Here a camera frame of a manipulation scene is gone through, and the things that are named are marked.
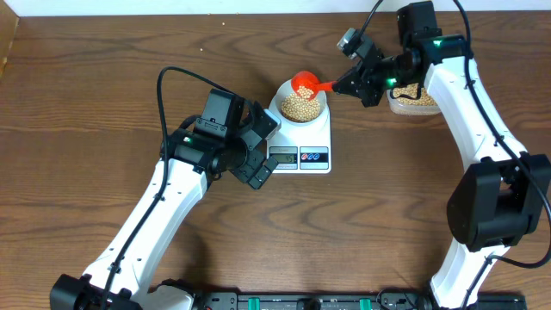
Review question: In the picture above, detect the red plastic scoop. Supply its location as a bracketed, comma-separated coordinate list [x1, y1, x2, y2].
[291, 71, 336, 100]

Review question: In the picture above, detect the white digital kitchen scale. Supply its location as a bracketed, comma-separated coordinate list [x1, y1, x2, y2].
[267, 102, 331, 174]

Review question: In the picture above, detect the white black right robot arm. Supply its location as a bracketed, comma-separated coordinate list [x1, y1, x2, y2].
[332, 1, 550, 309]

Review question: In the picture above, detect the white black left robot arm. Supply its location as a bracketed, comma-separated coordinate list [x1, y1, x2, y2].
[49, 102, 281, 310]

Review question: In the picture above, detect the soybeans pile in bowl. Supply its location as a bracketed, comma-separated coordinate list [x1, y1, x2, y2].
[281, 93, 321, 122]

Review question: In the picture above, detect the grey plastic bowl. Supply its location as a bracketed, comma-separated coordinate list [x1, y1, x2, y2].
[272, 80, 327, 124]

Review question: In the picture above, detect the clear container of soybeans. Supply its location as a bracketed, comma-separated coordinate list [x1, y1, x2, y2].
[387, 84, 441, 116]

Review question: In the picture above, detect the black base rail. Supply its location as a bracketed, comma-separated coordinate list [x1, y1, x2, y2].
[189, 279, 529, 310]

